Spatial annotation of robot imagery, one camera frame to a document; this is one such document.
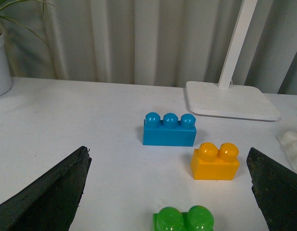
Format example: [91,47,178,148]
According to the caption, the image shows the yellow two-stud toy block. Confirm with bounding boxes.
[190,142,240,180]

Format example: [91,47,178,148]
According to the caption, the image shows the white studded base plate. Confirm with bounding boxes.
[278,131,297,173]

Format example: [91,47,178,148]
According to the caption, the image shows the grey pleated curtain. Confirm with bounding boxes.
[0,0,297,95]

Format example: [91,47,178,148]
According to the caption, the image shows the blue three-stud toy block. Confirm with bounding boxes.
[143,112,197,147]

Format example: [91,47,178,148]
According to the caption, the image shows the white plant pot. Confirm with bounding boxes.
[0,33,12,96]

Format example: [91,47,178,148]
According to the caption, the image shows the white desk lamp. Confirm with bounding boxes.
[186,0,280,121]

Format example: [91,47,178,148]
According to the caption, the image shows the green houseplant leaves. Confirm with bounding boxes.
[0,0,58,45]

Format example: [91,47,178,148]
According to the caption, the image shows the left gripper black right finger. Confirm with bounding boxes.
[247,147,297,231]

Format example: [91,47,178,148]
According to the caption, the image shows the green toy block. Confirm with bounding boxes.
[151,205,214,231]

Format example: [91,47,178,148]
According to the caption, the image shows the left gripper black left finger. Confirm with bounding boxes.
[0,146,92,231]

